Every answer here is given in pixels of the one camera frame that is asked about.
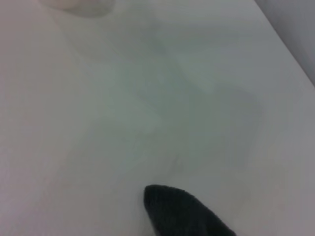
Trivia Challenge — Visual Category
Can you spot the dark blue rag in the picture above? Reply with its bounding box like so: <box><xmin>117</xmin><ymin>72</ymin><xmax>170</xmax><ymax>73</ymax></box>
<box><xmin>143</xmin><ymin>184</ymin><xmax>237</xmax><ymax>236</ymax></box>

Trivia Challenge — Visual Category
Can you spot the white paper cup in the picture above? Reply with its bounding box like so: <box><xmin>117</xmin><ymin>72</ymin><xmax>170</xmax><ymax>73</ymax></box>
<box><xmin>40</xmin><ymin>0</ymin><xmax>117</xmax><ymax>19</ymax></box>

